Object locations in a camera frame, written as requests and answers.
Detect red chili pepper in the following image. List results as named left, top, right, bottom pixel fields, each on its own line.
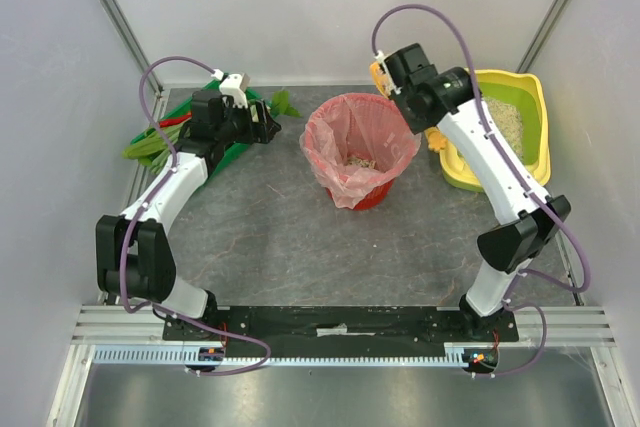
left=159, top=113, right=191, bottom=128

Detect green plastic tray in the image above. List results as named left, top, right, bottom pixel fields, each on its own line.
left=130, top=98, right=249, bottom=174

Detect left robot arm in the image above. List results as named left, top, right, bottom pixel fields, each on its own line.
left=95, top=89, right=281, bottom=332

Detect cat litter granules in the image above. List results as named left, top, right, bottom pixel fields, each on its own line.
left=484, top=97, right=524, bottom=160

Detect purple cable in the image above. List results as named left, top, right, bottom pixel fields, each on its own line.
left=371, top=3, right=594, bottom=380
left=118, top=55, right=273, bottom=377

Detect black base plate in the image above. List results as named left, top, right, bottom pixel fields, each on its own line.
left=162, top=304, right=521, bottom=351

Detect white radish with leaves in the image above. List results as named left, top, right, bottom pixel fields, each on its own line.
left=271, top=90, right=302, bottom=118

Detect red mesh waste basket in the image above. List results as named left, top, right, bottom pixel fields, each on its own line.
left=304, top=92, right=417, bottom=212

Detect green leafy vegetable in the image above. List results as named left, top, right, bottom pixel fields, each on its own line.
left=121, top=131, right=169, bottom=167

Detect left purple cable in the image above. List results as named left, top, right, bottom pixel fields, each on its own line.
left=118, top=55, right=273, bottom=377

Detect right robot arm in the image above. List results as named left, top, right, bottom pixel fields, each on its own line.
left=375, top=43, right=571, bottom=337

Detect green long beans bundle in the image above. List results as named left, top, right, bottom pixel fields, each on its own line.
left=148, top=124, right=182, bottom=175

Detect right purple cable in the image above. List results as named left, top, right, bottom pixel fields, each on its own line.
left=371, top=3, right=594, bottom=380

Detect yellow green litter box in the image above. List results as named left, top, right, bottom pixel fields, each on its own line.
left=439, top=69, right=551, bottom=192

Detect slotted cable duct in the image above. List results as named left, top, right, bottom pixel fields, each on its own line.
left=93, top=345, right=499, bottom=369

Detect orange litter scoop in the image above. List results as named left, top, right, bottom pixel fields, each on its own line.
left=425, top=127, right=448, bottom=153

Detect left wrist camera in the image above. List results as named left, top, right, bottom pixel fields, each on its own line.
left=211, top=69, right=250, bottom=109

